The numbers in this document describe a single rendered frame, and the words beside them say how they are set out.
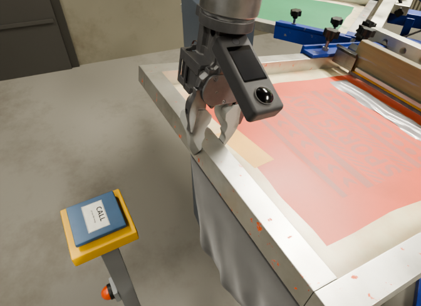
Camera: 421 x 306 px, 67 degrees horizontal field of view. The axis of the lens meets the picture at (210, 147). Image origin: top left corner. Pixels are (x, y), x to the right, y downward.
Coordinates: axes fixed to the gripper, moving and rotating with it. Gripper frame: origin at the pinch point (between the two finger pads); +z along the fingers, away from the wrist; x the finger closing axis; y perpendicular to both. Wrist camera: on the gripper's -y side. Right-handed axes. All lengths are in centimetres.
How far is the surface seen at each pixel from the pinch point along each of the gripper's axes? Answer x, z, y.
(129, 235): 11.2, 24.0, 5.5
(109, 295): 15, 54, 10
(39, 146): 23, 123, 169
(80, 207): 18.5, 23.4, 15.5
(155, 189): -33, 113, 94
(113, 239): 14.5, 24.3, 6.0
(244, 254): -11.0, 28.9, -5.1
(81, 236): 19.8, 23.6, 8.3
